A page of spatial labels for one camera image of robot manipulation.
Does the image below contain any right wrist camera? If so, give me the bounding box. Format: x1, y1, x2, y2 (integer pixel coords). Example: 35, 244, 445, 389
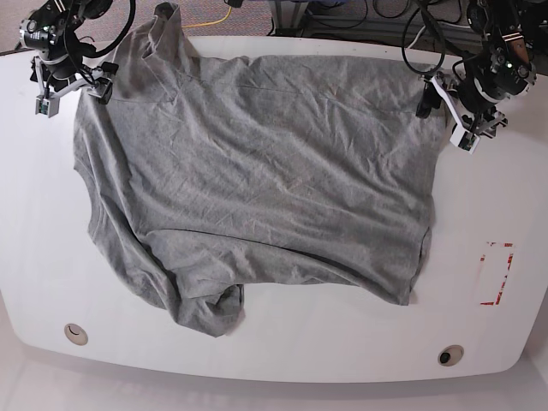
35, 95, 60, 118

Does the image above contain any left table cable grommet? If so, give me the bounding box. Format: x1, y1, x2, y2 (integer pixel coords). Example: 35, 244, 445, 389
63, 324, 88, 346

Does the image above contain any aluminium frame rail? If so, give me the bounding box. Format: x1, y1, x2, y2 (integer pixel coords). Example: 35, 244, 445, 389
269, 0, 472, 48

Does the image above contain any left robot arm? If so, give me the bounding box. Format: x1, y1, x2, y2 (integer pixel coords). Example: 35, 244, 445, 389
415, 1, 547, 146

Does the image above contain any yellow cable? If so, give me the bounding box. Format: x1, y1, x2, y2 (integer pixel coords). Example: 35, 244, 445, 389
183, 0, 235, 31

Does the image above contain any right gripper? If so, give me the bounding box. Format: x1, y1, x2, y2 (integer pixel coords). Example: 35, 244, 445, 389
31, 56, 119, 105

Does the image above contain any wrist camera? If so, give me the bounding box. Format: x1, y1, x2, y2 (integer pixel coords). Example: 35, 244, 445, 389
450, 125, 480, 154
35, 95, 60, 118

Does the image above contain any red tape rectangle marking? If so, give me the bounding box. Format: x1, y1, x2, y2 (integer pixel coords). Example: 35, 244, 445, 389
474, 241, 515, 307

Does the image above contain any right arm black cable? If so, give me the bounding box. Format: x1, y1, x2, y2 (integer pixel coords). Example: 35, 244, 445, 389
80, 0, 138, 59

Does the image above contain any right table cable grommet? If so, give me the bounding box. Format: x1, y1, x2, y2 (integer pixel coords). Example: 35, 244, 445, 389
438, 345, 464, 367

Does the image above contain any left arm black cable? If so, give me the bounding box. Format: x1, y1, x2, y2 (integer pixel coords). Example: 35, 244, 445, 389
401, 0, 472, 78

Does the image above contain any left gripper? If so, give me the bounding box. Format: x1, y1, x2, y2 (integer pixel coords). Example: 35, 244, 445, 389
415, 71, 508, 137

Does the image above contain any table cable grommet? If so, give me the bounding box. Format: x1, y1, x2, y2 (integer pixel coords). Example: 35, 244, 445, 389
438, 345, 464, 367
63, 324, 88, 346

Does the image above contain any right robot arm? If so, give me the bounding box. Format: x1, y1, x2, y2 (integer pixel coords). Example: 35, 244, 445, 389
19, 1, 135, 117

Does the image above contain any grey Hugging Face t-shirt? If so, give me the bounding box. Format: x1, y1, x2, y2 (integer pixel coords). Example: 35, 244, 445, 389
74, 3, 447, 337

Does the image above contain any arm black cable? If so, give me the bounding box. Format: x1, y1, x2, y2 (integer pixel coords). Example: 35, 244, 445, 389
401, 0, 472, 78
80, 0, 138, 59

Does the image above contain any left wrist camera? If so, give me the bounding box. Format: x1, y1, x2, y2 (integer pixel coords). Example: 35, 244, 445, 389
450, 125, 480, 154

